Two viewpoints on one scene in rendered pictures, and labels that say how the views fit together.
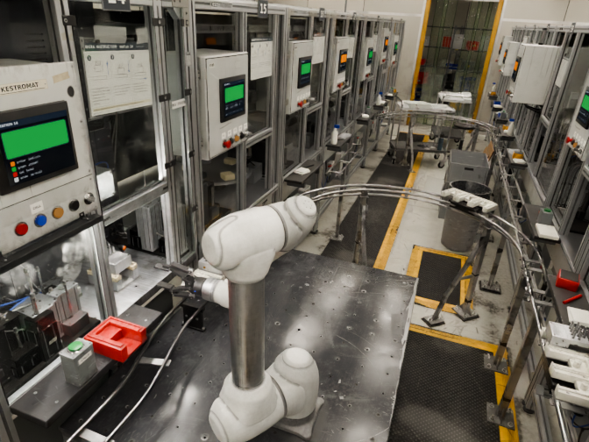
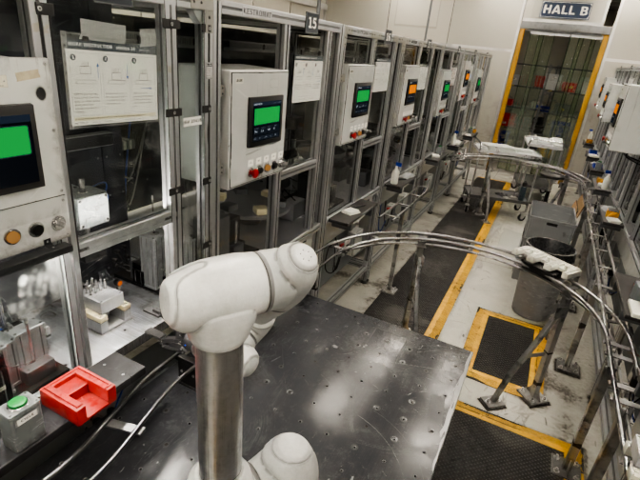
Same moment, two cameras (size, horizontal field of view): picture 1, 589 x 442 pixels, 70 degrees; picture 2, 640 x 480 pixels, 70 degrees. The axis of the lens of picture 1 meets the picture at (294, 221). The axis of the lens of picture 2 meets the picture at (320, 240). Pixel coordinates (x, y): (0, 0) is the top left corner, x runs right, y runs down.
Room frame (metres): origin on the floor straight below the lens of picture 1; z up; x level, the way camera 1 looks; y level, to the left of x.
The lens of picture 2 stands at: (0.21, -0.14, 1.92)
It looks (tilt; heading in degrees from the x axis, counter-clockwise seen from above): 23 degrees down; 6
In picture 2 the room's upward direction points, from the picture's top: 6 degrees clockwise
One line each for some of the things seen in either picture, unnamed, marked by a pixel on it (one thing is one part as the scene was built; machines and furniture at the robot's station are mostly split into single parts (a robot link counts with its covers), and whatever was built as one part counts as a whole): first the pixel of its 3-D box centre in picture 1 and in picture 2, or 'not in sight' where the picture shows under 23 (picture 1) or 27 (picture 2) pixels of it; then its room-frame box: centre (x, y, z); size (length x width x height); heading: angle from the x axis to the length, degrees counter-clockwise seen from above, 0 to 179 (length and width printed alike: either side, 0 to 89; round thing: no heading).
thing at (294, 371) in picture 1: (294, 380); (286, 474); (1.08, -0.03, 0.85); 0.18 x 0.16 x 0.22; 131
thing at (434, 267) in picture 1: (439, 276); (505, 348); (3.15, -1.29, 0.01); 1.00 x 0.55 x 0.01; 161
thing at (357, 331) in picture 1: (283, 337); (294, 410); (1.51, 0.02, 0.66); 1.50 x 1.06 x 0.04; 161
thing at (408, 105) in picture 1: (421, 131); (500, 178); (6.56, -1.88, 0.48); 0.88 x 0.56 x 0.96; 89
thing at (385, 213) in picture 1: (393, 176); (464, 226); (5.73, -1.37, 0.01); 5.85 x 0.59 x 0.01; 161
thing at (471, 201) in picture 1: (467, 203); (544, 265); (2.83, -1.24, 0.84); 0.37 x 0.14 x 0.10; 39
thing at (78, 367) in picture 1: (76, 360); (19, 419); (0.99, 0.66, 0.97); 0.08 x 0.08 x 0.12; 71
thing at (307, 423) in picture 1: (295, 402); not in sight; (1.11, -0.04, 0.71); 0.22 x 0.18 x 0.06; 161
